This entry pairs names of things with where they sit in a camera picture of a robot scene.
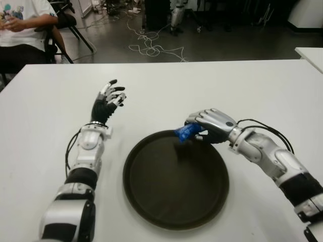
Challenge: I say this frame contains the seated person white t-shirt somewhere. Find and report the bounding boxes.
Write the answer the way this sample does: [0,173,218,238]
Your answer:
[0,0,68,76]

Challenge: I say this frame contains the black cabinet on casters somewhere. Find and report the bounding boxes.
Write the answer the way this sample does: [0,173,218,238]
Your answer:
[144,0,172,30]

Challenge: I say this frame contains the white cable on floor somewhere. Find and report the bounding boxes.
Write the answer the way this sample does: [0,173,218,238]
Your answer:
[126,10,189,63]

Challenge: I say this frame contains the silver humanoid robot legs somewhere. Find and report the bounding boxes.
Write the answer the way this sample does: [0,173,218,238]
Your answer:
[169,0,186,36]

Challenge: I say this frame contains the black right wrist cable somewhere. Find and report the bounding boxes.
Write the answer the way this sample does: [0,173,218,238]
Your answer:
[237,118,295,154]

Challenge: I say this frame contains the white framed board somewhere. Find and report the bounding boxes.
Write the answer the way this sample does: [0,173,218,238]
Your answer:
[77,0,93,18]

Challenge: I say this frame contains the round dark brown tray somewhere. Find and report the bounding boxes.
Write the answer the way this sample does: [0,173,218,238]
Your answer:
[123,129,230,230]

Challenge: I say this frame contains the black folding chair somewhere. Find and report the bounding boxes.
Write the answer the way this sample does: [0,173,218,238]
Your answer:
[35,0,94,64]

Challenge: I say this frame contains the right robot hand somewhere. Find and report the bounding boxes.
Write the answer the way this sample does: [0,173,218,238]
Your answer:
[184,108,238,146]

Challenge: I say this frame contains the white curved cabinet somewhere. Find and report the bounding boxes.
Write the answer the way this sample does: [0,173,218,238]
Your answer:
[287,0,323,30]

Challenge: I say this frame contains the blue Oreo packet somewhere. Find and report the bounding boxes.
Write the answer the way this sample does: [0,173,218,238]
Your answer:
[173,123,206,144]

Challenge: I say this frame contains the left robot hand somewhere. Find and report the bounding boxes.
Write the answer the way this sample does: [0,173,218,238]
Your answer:
[90,79,126,127]

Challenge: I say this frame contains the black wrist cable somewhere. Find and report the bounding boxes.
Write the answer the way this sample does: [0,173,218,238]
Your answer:
[237,118,295,154]
[65,132,83,177]

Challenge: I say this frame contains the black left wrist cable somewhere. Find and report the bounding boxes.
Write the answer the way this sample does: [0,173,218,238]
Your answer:
[65,132,83,177]

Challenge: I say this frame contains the neighbouring white table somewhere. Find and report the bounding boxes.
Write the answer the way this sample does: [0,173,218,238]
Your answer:
[294,46,323,69]

